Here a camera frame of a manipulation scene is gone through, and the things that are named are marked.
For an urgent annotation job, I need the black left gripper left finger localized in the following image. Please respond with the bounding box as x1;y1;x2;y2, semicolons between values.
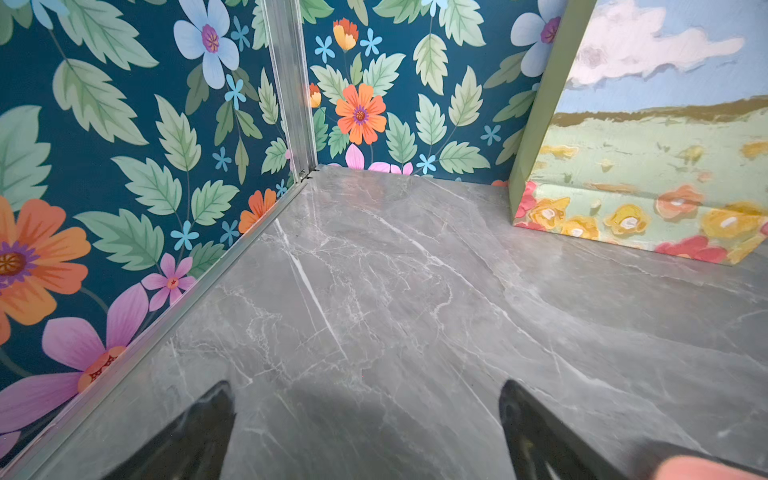
105;380;236;480

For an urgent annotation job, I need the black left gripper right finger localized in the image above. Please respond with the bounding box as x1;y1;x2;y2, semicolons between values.
498;379;767;479

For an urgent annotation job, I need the painted landscape paper bag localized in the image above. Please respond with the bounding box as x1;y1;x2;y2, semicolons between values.
510;1;767;265

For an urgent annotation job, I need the aluminium floor edge rail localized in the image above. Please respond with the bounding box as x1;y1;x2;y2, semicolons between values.
1;177;310;479

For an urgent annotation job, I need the aluminium corner frame post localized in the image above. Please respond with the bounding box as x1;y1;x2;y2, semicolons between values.
262;0;317;183

